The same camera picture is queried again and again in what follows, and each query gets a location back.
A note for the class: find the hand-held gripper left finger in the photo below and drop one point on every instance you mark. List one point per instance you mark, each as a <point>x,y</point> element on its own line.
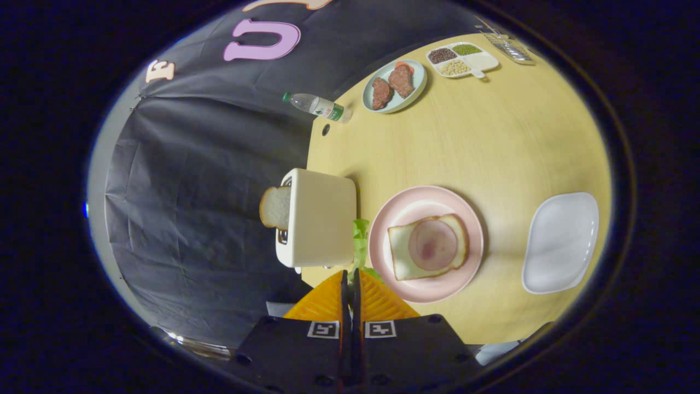
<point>295,355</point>

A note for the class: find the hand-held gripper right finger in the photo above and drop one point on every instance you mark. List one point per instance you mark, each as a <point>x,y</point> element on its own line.
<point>410,355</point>

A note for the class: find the green lettuce leaf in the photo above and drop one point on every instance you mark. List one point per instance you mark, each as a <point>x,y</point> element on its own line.
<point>360,246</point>

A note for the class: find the toasted bread slice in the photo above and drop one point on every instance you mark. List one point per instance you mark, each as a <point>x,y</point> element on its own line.
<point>275,208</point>

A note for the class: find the white bread slice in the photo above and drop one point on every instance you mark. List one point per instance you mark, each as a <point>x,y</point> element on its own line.
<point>399,251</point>

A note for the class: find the pink ham slice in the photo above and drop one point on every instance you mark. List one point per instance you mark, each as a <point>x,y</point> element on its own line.
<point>433,244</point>

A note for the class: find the cream white toaster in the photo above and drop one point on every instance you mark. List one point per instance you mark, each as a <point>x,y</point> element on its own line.
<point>322,219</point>

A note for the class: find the pink round plate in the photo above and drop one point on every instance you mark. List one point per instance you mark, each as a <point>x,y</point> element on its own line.
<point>410,205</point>

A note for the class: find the white rounded square plate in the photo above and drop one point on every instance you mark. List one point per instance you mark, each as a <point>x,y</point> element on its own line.
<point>560,243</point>

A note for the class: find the black backdrop cloth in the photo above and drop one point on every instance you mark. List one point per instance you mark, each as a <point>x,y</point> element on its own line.
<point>191,191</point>

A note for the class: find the clear plastic water bottle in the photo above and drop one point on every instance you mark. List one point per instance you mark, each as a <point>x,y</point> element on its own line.
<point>320,106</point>

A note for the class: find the pale blue round plate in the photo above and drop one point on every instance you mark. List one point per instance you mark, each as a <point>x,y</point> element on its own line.
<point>407,101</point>

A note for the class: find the brown meat piece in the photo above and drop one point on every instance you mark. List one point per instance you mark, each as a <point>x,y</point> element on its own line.
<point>402,81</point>
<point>381,93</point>

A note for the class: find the orange carrot slice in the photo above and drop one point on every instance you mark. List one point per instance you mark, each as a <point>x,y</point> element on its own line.
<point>406,64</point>

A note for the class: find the white divided tray of beans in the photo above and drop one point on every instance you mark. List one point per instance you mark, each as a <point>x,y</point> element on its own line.
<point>481,60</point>

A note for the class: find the clear glass container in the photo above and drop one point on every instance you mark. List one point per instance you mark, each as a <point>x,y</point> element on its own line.
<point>511,49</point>

